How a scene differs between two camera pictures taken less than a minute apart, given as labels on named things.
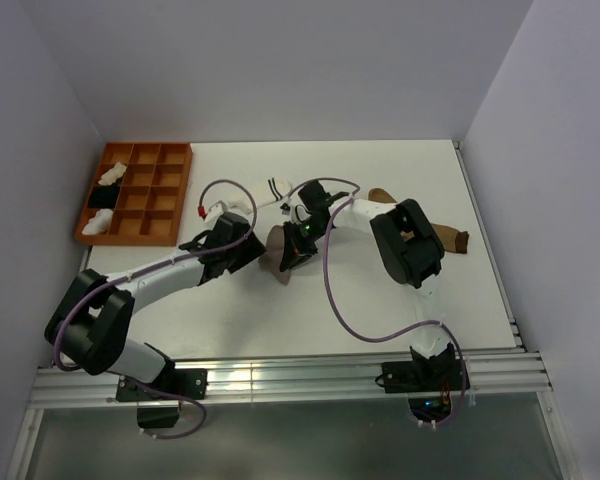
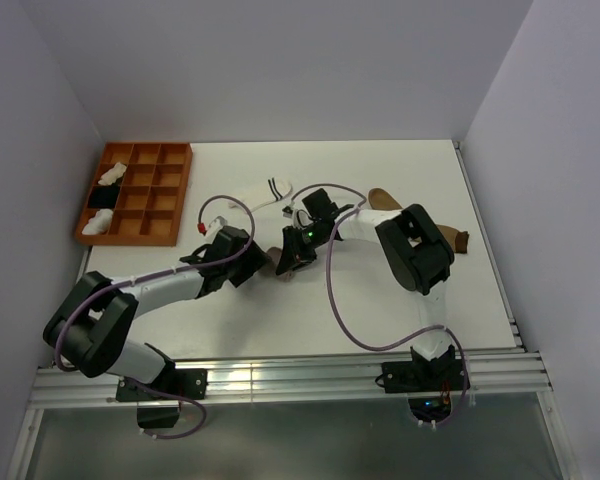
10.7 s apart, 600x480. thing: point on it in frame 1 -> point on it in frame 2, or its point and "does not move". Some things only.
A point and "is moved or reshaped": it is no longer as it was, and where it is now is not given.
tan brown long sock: (451, 240) is moved or reshaped
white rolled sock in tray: (98, 224) does not move
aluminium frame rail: (514, 372) does not move
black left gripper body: (246, 252) -> (240, 272)
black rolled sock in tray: (104, 196) does not move
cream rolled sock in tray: (113, 174) does not move
